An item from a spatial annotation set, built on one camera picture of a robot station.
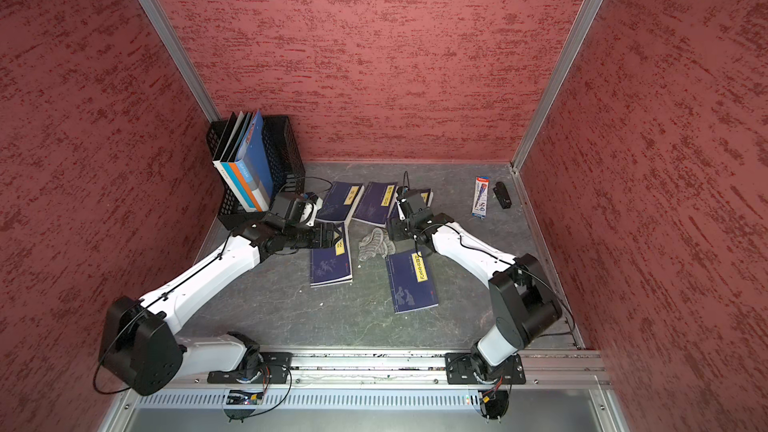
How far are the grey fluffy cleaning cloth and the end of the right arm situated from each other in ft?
0.48

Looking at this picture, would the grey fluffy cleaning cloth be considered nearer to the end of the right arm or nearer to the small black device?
the end of the right arm

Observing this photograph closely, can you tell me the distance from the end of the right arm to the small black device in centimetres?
48

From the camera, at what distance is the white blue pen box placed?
42.4 inches

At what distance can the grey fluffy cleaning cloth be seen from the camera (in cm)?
93

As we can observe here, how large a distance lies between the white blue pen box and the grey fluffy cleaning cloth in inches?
13.5

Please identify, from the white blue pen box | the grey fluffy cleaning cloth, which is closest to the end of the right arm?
the grey fluffy cleaning cloth

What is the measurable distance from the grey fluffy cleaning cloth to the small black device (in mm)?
452
